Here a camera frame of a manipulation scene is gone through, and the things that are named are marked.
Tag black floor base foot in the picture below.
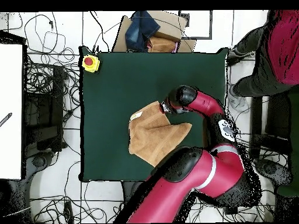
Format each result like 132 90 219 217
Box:
25 150 55 180
253 157 294 188

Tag thin black rectangular frame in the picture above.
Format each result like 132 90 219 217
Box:
178 10 213 40

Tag tangled black floor cables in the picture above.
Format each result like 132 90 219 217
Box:
6 11 124 224
186 116 281 223

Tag blue denim jeans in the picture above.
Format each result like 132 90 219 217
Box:
124 10 161 53

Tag striped black rod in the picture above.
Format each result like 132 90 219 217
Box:
0 112 13 128

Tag brown cardboard box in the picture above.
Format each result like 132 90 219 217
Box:
111 10 197 54

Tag black floor stand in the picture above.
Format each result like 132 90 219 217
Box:
249 95 293 160
23 65 65 152

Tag orange folded cloth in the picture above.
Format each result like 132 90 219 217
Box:
147 36 179 54

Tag person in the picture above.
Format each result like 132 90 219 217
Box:
225 9 299 112

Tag dark green table cloth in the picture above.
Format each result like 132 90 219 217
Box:
78 45 230 184

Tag tan terry towel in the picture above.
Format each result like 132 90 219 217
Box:
128 100 193 168

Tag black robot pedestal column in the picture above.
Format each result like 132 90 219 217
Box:
121 181 145 204

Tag yellow emergency stop button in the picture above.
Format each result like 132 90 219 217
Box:
81 54 100 73

